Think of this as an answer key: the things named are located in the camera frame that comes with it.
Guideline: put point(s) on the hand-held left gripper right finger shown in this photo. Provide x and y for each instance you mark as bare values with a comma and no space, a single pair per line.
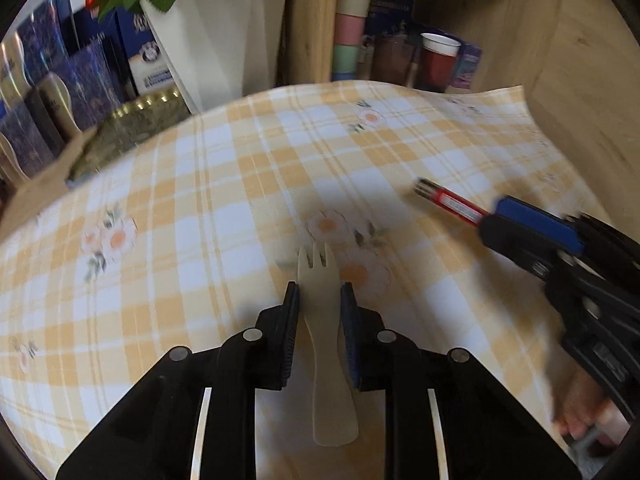
350,340

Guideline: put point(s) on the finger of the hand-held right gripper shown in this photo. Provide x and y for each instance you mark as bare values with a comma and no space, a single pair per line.
537,222
520,247

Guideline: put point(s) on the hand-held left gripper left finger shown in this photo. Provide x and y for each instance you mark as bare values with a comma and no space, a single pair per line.
291,330

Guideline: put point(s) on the cream disposable fork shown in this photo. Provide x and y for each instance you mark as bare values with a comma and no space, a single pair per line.
325,360

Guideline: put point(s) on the red pen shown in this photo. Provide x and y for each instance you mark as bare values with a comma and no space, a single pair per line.
450,202

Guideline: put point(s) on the person's right hand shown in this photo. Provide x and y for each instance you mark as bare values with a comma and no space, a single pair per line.
585,405

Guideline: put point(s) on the yellow plaid tablecloth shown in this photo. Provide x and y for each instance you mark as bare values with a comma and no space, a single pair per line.
225,185

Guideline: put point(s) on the small purple blue box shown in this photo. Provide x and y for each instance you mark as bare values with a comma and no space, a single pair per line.
469,65

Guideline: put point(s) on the red paper cup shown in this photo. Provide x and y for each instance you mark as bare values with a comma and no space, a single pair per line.
437,67

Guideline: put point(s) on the brown glass cup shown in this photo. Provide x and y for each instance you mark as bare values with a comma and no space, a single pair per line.
392,62

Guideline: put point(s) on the gold tray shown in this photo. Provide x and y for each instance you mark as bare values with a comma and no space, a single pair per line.
130,125

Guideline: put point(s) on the large blue gift box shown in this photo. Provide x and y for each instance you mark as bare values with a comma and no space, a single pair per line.
392,5

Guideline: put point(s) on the stack of paper cups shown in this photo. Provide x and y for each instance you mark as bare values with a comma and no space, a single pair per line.
352,25

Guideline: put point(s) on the red rose plant white pot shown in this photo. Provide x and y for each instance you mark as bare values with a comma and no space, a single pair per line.
215,35

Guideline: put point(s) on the blue white milk box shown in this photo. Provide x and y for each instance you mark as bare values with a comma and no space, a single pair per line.
145,55

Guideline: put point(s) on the blue silver gift box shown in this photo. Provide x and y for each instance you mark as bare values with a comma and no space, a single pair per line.
20,135
35,35
92,80

